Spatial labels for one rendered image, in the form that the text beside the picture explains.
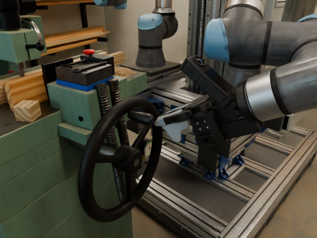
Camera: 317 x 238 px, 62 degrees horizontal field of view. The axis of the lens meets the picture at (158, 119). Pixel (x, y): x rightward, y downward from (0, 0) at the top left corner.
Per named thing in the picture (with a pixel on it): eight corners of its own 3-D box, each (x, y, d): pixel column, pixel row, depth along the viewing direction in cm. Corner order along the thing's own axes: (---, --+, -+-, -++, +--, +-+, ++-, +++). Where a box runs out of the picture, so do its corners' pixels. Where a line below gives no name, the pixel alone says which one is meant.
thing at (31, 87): (15, 112, 62) (8, 83, 59) (11, 110, 63) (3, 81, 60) (87, 84, 80) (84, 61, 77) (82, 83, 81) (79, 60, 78)
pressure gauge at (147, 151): (145, 165, 92) (144, 144, 88) (136, 161, 94) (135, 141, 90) (154, 156, 97) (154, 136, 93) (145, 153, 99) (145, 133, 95)
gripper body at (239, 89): (195, 150, 49) (259, 137, 42) (176, 108, 48) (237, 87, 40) (210, 132, 55) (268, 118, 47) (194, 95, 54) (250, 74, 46)
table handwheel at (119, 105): (166, 180, 77) (96, 255, 54) (113, 159, 86) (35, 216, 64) (169, 84, 64) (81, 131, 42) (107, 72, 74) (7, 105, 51)
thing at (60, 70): (87, 91, 57) (84, 66, 55) (53, 83, 62) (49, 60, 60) (124, 76, 67) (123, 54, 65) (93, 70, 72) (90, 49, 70)
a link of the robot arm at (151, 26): (133, 45, 127) (131, 14, 121) (147, 40, 137) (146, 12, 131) (154, 47, 121) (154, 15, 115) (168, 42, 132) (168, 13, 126)
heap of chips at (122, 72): (125, 77, 86) (124, 72, 85) (102, 73, 91) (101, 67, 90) (137, 72, 91) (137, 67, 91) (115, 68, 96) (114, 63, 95)
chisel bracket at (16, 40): (18, 70, 64) (10, 33, 60) (-14, 62, 70) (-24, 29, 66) (44, 63, 69) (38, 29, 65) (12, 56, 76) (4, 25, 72)
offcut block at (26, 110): (26, 113, 61) (23, 99, 60) (41, 114, 61) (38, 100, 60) (16, 121, 58) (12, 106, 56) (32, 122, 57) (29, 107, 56)
